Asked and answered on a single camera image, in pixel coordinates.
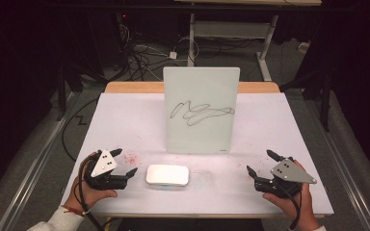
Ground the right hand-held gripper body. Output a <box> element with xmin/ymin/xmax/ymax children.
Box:
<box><xmin>253</xmin><ymin>156</ymin><xmax>318</xmax><ymax>199</ymax></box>

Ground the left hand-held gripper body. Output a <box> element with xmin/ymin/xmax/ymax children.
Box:
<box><xmin>85</xmin><ymin>149</ymin><xmax>130</xmax><ymax>191</ymax></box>

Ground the white board eraser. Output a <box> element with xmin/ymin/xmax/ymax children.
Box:
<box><xmin>145</xmin><ymin>164</ymin><xmax>190</xmax><ymax>188</ymax></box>

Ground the white drawing board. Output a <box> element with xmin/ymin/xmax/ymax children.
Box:
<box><xmin>162</xmin><ymin>65</ymin><xmax>241</xmax><ymax>155</ymax></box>

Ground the person's left hand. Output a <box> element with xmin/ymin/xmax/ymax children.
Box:
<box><xmin>64</xmin><ymin>151</ymin><xmax>119</xmax><ymax>213</ymax></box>

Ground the person's right hand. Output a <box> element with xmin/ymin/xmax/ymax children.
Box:
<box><xmin>262</xmin><ymin>159</ymin><xmax>322</xmax><ymax>231</ymax></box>

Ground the white table cover sheet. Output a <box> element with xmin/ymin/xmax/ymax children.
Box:
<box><xmin>60</xmin><ymin>91</ymin><xmax>335</xmax><ymax>217</ymax></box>

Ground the black metal stand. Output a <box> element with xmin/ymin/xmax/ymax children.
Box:
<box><xmin>278</xmin><ymin>61</ymin><xmax>338</xmax><ymax>133</ymax></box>
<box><xmin>46</xmin><ymin>41</ymin><xmax>110</xmax><ymax>122</ymax></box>

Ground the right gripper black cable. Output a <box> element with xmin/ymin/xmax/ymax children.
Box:
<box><xmin>277</xmin><ymin>182</ymin><xmax>302</xmax><ymax>231</ymax></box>

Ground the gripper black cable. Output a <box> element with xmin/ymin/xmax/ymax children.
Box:
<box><xmin>77</xmin><ymin>155</ymin><xmax>105</xmax><ymax>231</ymax></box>
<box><xmin>277</xmin><ymin>182</ymin><xmax>302</xmax><ymax>231</ymax></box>

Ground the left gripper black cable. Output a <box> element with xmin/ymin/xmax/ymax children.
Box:
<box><xmin>77</xmin><ymin>155</ymin><xmax>105</xmax><ymax>231</ymax></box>

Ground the black floor cable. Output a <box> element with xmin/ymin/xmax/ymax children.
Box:
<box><xmin>61</xmin><ymin>96</ymin><xmax>100</xmax><ymax>163</ymax></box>

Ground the red wrist string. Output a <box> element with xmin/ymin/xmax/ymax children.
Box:
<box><xmin>61</xmin><ymin>205</ymin><xmax>88</xmax><ymax>216</ymax></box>

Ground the bundle of floor cables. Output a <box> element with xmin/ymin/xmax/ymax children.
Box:
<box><xmin>115</xmin><ymin>13</ymin><xmax>200</xmax><ymax>82</ymax></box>

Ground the white metal desk frame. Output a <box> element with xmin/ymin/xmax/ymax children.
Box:
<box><xmin>172</xmin><ymin>0</ymin><xmax>323</xmax><ymax>83</ymax></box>

